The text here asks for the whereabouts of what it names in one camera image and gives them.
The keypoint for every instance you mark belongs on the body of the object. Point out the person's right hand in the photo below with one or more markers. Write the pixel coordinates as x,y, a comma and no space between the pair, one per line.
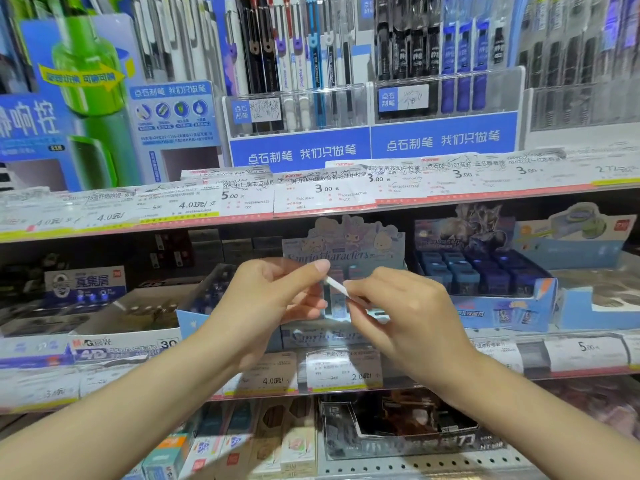
420,329

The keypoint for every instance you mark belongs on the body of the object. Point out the person's left hand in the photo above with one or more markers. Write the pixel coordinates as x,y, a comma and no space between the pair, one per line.
250,304

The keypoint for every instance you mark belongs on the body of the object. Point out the person's left thumb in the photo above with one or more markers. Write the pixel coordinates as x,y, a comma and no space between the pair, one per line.
300,274

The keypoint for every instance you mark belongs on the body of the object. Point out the person's right thumb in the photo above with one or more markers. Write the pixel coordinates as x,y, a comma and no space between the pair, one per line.
372,327

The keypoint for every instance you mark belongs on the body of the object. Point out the small white eraser stick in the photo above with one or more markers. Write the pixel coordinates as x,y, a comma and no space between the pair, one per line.
336,284

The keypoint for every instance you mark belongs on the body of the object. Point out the person's right forearm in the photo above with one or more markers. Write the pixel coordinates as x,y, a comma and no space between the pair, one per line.
540,424

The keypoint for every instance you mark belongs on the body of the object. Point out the person's left forearm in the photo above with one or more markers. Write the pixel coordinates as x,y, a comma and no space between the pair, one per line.
115,409

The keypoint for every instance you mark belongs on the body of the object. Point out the cartoon character display box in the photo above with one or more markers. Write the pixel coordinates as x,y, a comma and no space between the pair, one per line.
350,239

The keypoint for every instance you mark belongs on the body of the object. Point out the group of black boxes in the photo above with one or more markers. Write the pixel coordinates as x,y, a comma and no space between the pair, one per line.
220,249

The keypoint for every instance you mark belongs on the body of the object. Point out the row of paper price tags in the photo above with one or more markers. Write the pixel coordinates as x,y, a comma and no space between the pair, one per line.
320,189

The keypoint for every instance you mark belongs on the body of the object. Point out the small blue open box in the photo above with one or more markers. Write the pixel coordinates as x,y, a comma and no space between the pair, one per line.
202,299

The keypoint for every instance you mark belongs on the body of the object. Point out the black knife display box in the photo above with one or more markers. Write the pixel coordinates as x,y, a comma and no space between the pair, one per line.
390,429

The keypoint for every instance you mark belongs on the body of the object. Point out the group of blue sharpeners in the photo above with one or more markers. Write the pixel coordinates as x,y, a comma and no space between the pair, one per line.
475,274

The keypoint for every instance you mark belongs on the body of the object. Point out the clear pen rack scribbled label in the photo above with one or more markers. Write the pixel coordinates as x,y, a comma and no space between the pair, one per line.
300,144

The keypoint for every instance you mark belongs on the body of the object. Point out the blue sharpener display box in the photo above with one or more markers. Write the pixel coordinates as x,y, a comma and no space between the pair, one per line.
505,309

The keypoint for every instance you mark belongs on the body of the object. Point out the row of correction tape packs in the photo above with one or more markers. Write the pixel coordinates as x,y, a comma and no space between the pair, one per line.
270,439

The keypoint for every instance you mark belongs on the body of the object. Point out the white eraser display box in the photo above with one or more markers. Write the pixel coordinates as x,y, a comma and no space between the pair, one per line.
125,339

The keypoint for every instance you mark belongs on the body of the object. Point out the blue info display card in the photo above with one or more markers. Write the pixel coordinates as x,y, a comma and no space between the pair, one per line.
172,124

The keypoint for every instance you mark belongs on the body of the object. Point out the clear pen rack blue base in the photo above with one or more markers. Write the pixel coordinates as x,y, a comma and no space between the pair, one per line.
445,137

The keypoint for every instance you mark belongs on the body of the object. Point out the blue white eraser pack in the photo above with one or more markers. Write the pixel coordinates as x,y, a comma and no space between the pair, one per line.
85,284

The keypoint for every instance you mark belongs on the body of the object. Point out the light blue correction tape box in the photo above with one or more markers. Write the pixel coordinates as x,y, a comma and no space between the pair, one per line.
595,304

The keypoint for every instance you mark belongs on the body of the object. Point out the row of mixed colour pens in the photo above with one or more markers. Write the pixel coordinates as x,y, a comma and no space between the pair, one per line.
280,44

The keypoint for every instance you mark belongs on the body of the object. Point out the pile of pink packets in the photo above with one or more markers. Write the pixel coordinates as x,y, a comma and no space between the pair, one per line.
600,404

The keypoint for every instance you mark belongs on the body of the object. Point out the row of white pens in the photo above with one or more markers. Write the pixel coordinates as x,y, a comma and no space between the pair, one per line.
175,34

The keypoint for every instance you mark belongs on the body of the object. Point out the flat blue eraser box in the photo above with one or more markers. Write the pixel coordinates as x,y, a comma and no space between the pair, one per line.
35,352

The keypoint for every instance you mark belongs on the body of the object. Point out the blue green pen advert board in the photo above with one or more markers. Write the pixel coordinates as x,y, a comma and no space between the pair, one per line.
85,94

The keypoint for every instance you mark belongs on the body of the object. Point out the clear pen rack without label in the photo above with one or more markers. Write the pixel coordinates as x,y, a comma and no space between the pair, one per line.
580,129

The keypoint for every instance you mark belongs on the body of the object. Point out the row of grey black pens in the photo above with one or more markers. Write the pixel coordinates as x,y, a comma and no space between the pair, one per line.
575,54

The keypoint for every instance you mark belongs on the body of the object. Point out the clear shelf price tag rail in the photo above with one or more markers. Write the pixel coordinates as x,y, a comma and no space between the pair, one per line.
575,354

